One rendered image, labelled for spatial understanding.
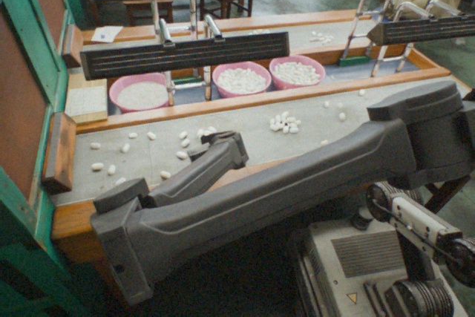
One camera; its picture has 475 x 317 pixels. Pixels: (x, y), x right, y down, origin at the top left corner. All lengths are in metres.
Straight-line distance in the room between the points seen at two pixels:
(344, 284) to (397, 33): 0.91
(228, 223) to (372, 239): 1.07
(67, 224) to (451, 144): 0.89
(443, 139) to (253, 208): 0.22
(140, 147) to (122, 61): 0.34
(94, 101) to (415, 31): 1.24
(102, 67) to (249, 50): 0.43
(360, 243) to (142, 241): 1.08
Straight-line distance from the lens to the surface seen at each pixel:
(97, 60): 0.93
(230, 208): 0.30
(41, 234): 0.93
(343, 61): 1.81
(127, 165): 1.09
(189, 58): 0.94
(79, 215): 0.98
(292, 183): 0.31
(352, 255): 1.27
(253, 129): 1.18
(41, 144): 1.06
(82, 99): 1.34
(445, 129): 0.39
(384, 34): 1.25
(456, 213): 2.32
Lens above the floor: 1.54
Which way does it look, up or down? 45 degrees down
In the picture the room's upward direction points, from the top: 5 degrees clockwise
